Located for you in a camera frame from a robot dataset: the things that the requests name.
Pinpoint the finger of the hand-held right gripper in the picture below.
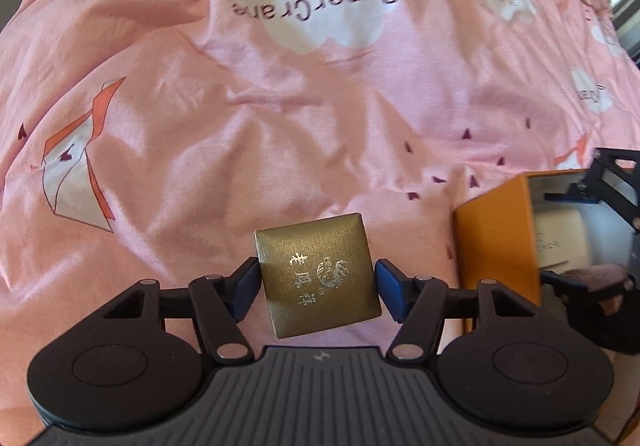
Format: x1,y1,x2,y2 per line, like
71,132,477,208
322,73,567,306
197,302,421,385
544,147,640,230
539,270,638,313

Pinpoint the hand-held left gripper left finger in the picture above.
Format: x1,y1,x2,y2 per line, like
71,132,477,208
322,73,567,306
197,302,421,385
106,257,262,363

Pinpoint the pink cloth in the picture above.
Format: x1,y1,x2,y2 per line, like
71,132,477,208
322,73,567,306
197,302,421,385
570,263,632,293

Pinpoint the gold square box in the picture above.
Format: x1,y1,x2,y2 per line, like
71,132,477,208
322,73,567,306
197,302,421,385
253,212,384,340

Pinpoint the orange cardboard box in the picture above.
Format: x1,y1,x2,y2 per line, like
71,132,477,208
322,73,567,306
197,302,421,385
452,169,640,335

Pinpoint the pink printed blanket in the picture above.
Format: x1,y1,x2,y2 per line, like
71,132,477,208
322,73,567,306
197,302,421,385
0,0,640,446

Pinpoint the white long box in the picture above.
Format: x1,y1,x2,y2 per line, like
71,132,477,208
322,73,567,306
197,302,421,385
536,205,595,273

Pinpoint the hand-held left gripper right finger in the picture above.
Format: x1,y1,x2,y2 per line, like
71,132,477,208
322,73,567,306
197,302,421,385
374,259,533,362

